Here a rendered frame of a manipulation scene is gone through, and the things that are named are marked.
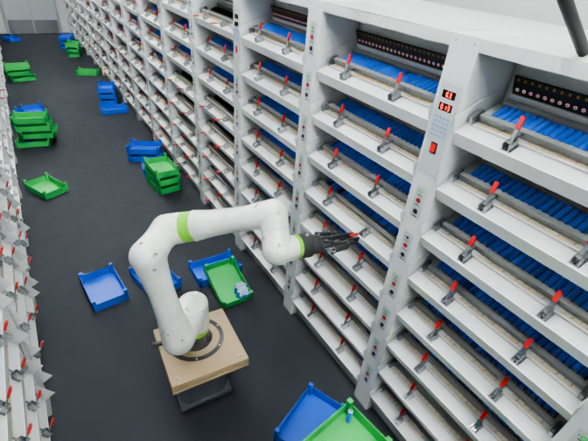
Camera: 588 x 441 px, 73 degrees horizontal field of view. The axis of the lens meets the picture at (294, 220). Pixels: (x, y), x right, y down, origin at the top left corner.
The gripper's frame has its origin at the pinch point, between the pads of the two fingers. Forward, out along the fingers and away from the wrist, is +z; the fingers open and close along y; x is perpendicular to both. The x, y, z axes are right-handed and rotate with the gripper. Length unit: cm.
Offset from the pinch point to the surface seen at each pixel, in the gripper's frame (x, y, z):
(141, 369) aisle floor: -102, -47, -65
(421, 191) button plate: 33.4, 22.9, -0.5
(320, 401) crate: -89, 12, 5
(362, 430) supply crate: -52, 47, -13
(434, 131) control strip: 53, 21, -4
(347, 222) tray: 0.5, -10.3, 7.6
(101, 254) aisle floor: -102, -152, -65
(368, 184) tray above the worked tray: 21.4, -5.7, 7.0
